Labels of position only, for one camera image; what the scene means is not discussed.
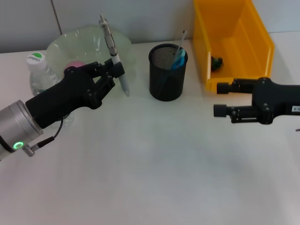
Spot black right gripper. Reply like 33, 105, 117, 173
213, 77, 300, 125

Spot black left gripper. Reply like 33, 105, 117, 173
25, 58, 125, 129

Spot grey clear ballpoint pen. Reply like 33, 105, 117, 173
98, 12, 131, 98

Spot pink toy peach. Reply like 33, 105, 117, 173
64, 60, 85, 71

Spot green plastic wrapper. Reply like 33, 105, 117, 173
211, 55, 224, 71

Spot blue scissors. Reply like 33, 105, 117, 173
159, 48, 189, 87

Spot clear green-label water bottle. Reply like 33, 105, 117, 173
25, 52, 74, 129

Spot clear plastic ruler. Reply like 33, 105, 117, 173
173, 30, 188, 68

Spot black mesh pen holder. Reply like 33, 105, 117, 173
148, 43, 189, 102

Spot pale green wavy bowl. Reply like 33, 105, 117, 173
45, 24, 138, 95

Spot yellow plastic bin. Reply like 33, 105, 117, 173
193, 0, 275, 91

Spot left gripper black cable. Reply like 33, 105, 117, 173
23, 118, 66, 158

